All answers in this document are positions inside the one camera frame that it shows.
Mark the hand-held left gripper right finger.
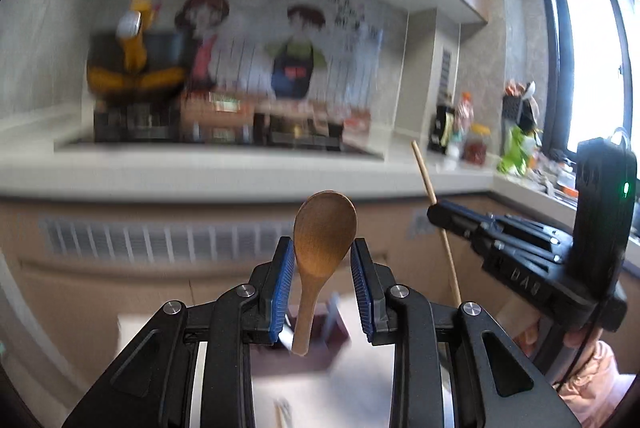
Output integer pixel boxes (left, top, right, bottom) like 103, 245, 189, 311
350, 238, 581, 428

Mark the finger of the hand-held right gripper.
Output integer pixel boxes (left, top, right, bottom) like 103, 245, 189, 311
482, 213, 576, 256
426, 200, 541, 261

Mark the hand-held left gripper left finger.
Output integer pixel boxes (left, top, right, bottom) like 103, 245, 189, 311
62, 235, 297, 428

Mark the purple utensil holder box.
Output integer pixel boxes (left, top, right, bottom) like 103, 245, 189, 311
285, 293, 351, 354

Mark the wooden spoon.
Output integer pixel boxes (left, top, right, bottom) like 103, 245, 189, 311
291, 190, 358, 356

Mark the person's right hand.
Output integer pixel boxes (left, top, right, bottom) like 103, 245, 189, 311
520, 320, 603, 359

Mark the red jar with yellow lid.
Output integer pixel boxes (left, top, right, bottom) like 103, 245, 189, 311
462, 124, 491, 165

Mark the green plastic bag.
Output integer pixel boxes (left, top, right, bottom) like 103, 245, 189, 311
497, 128, 543, 176

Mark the dark soy sauce bottle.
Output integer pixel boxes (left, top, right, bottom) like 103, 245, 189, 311
429, 95, 455, 155

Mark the clear bottle with orange cap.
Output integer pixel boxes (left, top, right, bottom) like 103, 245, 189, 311
454, 92, 475, 141

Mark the long white vent grille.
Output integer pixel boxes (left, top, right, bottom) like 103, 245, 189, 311
39, 218, 301, 265

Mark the grey column with vent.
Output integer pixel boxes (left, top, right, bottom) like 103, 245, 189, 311
395, 8, 461, 144

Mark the dark framed window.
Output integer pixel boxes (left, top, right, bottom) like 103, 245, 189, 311
537, 0, 640, 169

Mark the wooden base cabinet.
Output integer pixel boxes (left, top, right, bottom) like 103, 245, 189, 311
0, 195, 576, 409

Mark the black gas stove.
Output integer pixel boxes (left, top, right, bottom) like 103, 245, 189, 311
55, 100, 386, 159

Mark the black cable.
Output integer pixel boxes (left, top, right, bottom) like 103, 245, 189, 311
552, 295, 608, 391

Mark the black wall utensil rack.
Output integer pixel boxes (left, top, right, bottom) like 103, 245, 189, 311
501, 80, 538, 134

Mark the cartoon wall sticker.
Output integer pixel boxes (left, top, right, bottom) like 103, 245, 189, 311
135, 0, 408, 149

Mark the black pot with orange handles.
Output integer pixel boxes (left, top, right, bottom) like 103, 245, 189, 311
86, 0, 193, 96

